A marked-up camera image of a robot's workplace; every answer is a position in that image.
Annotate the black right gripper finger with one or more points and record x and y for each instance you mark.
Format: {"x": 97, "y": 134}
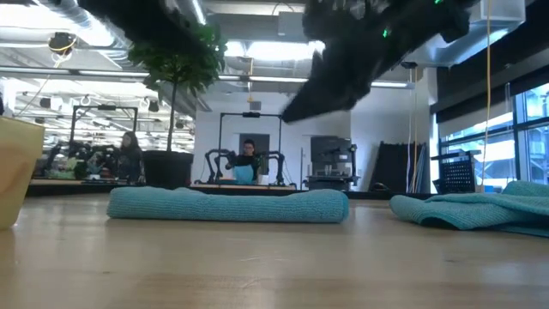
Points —
{"x": 317, "y": 105}

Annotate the teal microfiber towel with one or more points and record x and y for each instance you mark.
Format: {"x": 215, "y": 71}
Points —
{"x": 472, "y": 210}
{"x": 227, "y": 206}

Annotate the black background robot arm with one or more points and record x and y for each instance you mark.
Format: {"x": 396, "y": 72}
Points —
{"x": 214, "y": 161}
{"x": 279, "y": 165}

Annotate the black equipment cabinet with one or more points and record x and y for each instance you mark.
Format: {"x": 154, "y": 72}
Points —
{"x": 330, "y": 150}

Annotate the long ceiling light strip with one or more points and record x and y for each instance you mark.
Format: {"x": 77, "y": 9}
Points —
{"x": 274, "y": 79}

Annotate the green potted plant black pot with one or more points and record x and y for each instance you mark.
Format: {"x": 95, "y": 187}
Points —
{"x": 171, "y": 68}

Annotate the grey door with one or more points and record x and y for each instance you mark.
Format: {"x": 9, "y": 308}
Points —
{"x": 262, "y": 141}

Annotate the grey ceiling box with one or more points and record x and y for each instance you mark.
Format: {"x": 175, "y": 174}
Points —
{"x": 291, "y": 23}

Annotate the small white pot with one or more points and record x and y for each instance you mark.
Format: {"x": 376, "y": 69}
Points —
{"x": 262, "y": 179}

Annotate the person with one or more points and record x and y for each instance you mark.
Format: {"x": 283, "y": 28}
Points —
{"x": 246, "y": 165}
{"x": 128, "y": 159}

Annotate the black folded panel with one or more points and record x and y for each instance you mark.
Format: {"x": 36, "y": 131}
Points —
{"x": 394, "y": 167}

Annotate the black perforated panel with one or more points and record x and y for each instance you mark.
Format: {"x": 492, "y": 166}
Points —
{"x": 459, "y": 171}

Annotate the background robot station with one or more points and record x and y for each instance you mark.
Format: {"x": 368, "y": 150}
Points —
{"x": 73, "y": 165}

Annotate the yellow translucent plastic bin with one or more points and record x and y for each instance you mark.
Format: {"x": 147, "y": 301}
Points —
{"x": 19, "y": 171}

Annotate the black gantry frame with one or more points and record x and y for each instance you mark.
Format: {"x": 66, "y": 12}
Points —
{"x": 250, "y": 114}
{"x": 103, "y": 107}

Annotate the black ceiling camera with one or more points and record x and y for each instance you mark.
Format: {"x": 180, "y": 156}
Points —
{"x": 62, "y": 42}

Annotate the silver air duct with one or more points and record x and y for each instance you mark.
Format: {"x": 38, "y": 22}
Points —
{"x": 463, "y": 43}

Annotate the black aluminium table frame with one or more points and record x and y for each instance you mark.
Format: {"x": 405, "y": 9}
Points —
{"x": 386, "y": 195}

